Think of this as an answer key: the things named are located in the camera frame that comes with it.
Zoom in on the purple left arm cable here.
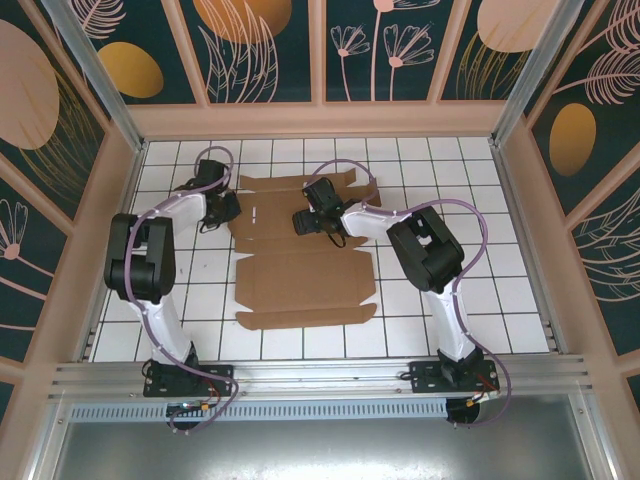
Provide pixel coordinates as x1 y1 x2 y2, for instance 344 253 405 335
126 145 242 436

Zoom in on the yellow power connector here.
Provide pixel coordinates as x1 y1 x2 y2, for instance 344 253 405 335
167 399 217 417
466 388 502 407

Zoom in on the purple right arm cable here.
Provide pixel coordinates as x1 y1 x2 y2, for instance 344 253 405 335
306 158 512 431

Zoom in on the aluminium table side rail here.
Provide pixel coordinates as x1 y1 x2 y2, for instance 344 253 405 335
73 143 147 362
489 143 565 355

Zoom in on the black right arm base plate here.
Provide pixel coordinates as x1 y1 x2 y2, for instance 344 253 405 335
408 359 502 394

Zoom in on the aluminium frame post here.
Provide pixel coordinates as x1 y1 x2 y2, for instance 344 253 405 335
41 0 147 154
489 0 584 147

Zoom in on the grey metal sheet panel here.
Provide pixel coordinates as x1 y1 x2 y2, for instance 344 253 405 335
28 393 617 480

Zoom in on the brown cardboard paper box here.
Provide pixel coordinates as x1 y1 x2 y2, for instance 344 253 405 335
227 169 384 332

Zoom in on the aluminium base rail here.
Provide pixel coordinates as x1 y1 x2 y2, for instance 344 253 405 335
47 353 595 402

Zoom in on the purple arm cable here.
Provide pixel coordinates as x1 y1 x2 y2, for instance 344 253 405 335
126 145 242 436
306 158 512 431

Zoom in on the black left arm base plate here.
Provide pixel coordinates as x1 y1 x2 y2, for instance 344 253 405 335
142 363 236 399

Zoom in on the slotted grey cable duct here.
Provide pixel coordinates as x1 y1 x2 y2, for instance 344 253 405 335
66 399 450 422

